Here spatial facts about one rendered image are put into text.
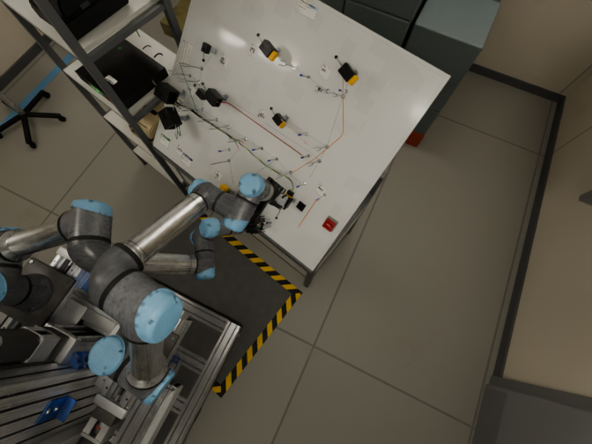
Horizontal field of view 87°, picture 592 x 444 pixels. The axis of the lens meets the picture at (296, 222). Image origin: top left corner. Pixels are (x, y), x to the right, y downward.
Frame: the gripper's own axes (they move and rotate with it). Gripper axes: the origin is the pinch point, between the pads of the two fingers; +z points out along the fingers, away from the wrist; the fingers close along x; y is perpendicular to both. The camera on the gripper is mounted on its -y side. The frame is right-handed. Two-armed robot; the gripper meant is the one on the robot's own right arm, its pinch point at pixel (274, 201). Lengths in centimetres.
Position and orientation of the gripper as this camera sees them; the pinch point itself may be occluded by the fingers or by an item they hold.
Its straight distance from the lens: 129.2
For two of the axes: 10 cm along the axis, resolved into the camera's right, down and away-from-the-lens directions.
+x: -7.5, -6.4, 1.6
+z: 1.8, 0.4, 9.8
